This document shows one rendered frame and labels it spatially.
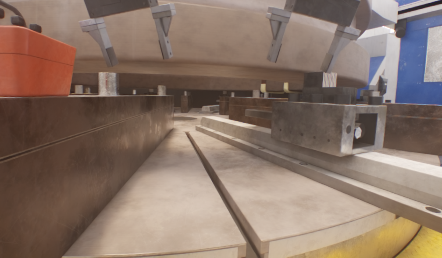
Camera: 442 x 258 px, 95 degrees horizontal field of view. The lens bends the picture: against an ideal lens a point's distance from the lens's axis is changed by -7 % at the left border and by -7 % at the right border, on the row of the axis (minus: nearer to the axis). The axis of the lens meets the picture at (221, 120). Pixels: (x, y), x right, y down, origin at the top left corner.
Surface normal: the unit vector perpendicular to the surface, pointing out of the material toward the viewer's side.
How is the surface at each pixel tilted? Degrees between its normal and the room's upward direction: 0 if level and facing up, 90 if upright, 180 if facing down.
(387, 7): 90
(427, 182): 72
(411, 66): 90
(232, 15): 90
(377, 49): 90
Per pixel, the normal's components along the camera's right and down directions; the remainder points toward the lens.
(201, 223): 0.03, -0.99
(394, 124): -0.65, 0.07
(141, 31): 0.12, 0.11
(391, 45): 0.43, 0.11
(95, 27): -0.11, 0.50
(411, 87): -0.90, 0.02
